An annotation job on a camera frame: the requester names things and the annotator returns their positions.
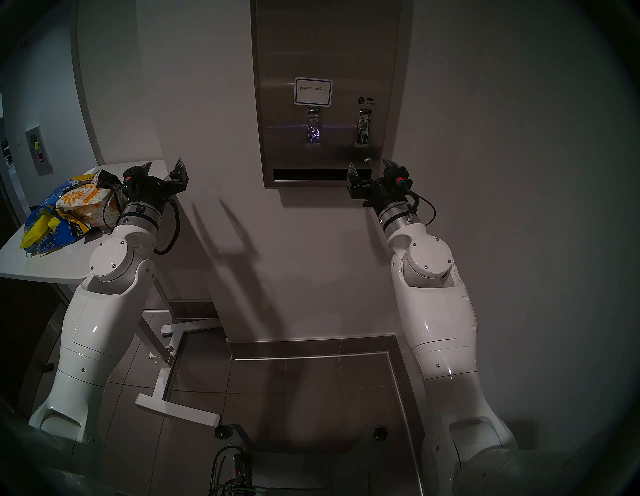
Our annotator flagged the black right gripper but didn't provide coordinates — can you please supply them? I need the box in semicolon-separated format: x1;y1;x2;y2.
347;158;416;209

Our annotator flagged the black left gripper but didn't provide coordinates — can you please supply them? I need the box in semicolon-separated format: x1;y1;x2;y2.
121;157;190;206

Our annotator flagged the stainless steel wall dispenser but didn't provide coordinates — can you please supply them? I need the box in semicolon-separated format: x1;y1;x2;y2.
251;0;402;190

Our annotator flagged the dark robot base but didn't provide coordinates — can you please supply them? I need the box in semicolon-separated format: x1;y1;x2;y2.
232;424;401;496

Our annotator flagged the black pad package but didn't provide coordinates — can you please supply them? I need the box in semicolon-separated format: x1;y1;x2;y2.
92;169;128;233

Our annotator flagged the orange floral pad package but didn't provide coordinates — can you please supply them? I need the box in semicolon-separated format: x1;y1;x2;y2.
56;182;121;232

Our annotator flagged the white label blue border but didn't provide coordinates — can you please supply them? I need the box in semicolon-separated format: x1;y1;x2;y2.
294;77;333;108

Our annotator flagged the blue yellow pad package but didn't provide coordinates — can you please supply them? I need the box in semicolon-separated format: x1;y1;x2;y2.
20;172;96;258

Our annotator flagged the white table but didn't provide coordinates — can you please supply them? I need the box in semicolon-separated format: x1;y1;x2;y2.
0;160;222;428

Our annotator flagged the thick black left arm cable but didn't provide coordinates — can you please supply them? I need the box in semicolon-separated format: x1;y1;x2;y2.
154;199;182;257

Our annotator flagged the thin black left camera cable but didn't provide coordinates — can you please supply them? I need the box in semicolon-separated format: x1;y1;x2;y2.
101;184;126;234

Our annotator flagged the thin black camera cable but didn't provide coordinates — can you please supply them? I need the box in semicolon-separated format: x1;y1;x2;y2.
406;189;437;228
101;184;126;234

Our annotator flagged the thin black right camera cable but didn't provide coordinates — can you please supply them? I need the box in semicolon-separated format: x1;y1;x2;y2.
406;189;437;228

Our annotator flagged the grey wall alarm box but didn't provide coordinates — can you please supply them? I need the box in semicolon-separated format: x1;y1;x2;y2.
25;125;54;177

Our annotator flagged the green black cable bundle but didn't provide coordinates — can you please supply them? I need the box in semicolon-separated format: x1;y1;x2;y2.
209;445;271;496

